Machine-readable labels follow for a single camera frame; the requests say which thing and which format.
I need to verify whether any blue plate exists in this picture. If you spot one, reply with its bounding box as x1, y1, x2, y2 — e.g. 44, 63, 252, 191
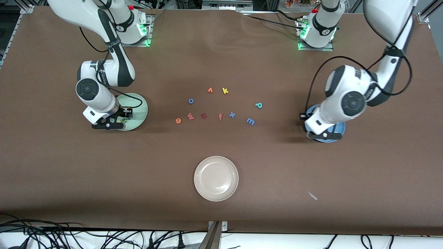
303, 104, 346, 143

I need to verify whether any green plate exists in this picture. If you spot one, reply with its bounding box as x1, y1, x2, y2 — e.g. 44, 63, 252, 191
114, 93, 148, 131

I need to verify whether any brown table cover sheet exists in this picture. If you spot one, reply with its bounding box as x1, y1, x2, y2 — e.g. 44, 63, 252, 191
0, 5, 443, 236

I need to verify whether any beige plate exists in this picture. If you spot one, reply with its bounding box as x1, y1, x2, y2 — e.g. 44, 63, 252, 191
194, 156, 239, 202

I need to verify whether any grey metal box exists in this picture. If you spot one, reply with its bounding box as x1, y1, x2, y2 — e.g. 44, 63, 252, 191
202, 0, 253, 11

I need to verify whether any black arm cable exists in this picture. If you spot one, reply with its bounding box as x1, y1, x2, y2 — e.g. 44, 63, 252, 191
79, 26, 143, 108
305, 0, 413, 116

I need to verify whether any long black table cable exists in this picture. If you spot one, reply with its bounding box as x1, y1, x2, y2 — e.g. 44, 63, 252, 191
246, 15, 301, 29

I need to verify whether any short black table cable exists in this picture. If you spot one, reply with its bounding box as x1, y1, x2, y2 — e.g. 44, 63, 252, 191
273, 10, 300, 21

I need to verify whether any black cable tangle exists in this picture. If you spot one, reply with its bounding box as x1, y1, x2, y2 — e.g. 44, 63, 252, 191
0, 213, 87, 249

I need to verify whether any aluminium frame strut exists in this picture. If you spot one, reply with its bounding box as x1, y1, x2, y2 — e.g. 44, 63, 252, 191
199, 221, 228, 249

